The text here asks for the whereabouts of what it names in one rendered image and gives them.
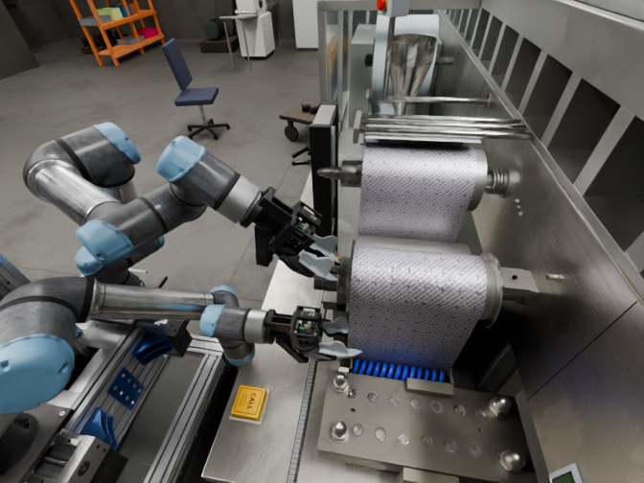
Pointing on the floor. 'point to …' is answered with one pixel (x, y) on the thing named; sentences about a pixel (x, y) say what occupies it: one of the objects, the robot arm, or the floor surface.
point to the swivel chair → (190, 89)
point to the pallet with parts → (100, 41)
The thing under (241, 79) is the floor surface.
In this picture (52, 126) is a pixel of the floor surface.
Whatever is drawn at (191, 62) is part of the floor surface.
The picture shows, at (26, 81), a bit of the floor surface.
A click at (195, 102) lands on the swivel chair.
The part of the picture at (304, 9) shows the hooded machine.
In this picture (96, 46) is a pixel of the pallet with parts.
